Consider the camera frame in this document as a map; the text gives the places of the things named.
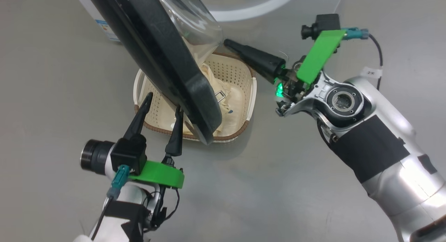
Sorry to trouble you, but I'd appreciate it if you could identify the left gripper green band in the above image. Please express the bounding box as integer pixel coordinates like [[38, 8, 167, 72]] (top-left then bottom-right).
[[123, 92, 185, 189]]

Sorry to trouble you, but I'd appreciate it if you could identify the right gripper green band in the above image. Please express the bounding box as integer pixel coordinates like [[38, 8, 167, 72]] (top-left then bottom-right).
[[223, 30, 347, 107]]

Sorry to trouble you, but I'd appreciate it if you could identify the cream garment with bear print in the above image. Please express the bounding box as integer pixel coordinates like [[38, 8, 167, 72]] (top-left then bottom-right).
[[185, 37, 244, 136]]

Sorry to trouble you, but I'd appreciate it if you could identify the black washer door glass bowl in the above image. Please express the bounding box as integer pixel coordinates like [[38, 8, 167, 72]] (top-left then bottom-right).
[[85, 0, 223, 145]]

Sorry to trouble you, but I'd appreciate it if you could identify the cream perforated basket brown rim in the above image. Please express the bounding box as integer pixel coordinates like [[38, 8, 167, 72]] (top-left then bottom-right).
[[133, 53, 257, 143]]

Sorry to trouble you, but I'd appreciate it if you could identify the white front-load washing machine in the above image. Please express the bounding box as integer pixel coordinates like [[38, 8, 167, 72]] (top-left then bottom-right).
[[73, 0, 345, 42]]

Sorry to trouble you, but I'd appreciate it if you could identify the blue white energy label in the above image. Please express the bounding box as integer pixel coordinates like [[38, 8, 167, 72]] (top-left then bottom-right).
[[96, 19, 121, 42]]

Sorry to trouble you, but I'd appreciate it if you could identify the left teal connector black cable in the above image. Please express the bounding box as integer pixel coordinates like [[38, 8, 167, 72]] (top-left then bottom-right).
[[91, 165, 131, 241]]

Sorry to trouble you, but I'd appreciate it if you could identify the teal connector black cable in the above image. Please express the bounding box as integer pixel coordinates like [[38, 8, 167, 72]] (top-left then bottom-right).
[[91, 165, 131, 241], [341, 27, 384, 91]]

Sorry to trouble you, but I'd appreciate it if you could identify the right teal connector black cable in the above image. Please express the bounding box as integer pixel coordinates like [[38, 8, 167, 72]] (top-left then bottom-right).
[[341, 27, 384, 91]]

